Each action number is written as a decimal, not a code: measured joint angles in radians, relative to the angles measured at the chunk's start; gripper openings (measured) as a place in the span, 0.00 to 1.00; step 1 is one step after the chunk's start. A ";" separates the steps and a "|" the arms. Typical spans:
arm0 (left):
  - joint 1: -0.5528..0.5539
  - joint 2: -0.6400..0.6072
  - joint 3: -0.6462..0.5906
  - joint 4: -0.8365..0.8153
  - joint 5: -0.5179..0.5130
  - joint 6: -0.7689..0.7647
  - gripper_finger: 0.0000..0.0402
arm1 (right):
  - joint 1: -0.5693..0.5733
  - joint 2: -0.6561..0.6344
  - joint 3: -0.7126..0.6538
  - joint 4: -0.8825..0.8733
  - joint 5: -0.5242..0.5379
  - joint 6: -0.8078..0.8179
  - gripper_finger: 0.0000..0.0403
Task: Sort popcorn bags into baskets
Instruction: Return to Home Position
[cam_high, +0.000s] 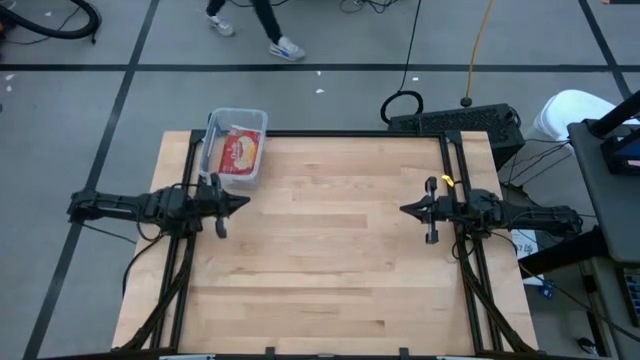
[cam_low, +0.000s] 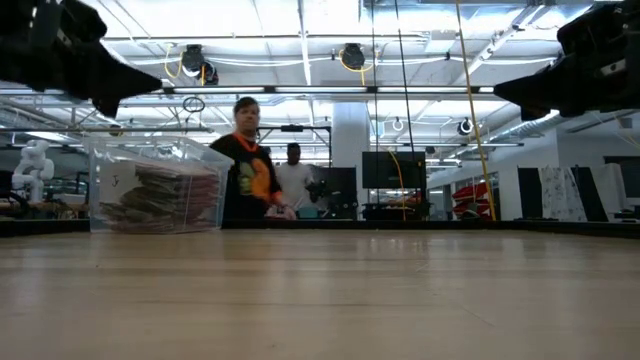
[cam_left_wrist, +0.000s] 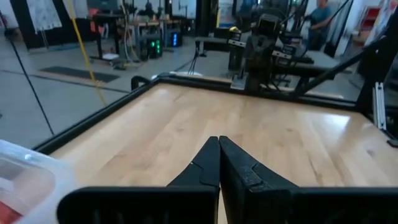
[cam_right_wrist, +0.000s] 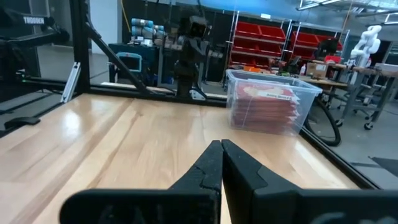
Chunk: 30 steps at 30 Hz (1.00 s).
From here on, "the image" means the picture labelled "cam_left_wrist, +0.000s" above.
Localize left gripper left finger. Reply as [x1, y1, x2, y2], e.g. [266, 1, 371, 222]
[57, 136, 221, 224]

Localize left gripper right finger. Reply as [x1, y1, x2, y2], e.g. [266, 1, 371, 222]
[220, 136, 398, 224]

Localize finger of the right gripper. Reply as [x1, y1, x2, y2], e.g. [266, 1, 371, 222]
[259, 35, 274, 68]
[247, 35, 261, 68]

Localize red popcorn bag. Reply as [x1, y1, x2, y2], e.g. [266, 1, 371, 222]
[0, 198, 25, 224]

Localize person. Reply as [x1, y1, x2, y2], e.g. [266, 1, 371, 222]
[306, 0, 335, 52]

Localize black computer blue light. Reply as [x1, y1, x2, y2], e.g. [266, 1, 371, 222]
[166, 29, 184, 48]

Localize red storage rack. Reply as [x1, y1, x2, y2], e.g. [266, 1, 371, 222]
[360, 5, 382, 34]

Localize black computer green lights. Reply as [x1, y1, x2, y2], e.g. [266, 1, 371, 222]
[138, 34, 164, 60]

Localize clear plastic bin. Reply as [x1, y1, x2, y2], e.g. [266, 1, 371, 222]
[0, 139, 81, 224]

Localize silver aluminium extrusion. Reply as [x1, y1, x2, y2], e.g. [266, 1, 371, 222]
[373, 82, 388, 131]

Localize black floor mat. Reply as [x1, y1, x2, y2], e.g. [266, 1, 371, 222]
[39, 65, 121, 84]

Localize white patterned cloth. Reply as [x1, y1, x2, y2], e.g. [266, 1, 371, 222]
[26, 0, 63, 32]

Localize silver right base bracket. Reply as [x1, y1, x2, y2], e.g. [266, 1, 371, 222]
[230, 76, 249, 91]

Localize black metal table frame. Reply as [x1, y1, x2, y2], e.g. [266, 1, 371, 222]
[32, 9, 398, 155]

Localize black looped cable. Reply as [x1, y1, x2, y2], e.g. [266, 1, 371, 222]
[130, 75, 152, 91]

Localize yellow hanging cable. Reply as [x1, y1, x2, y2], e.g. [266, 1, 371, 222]
[63, 0, 108, 106]

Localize thin black hanging cable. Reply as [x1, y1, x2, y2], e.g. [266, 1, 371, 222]
[0, 9, 55, 136]

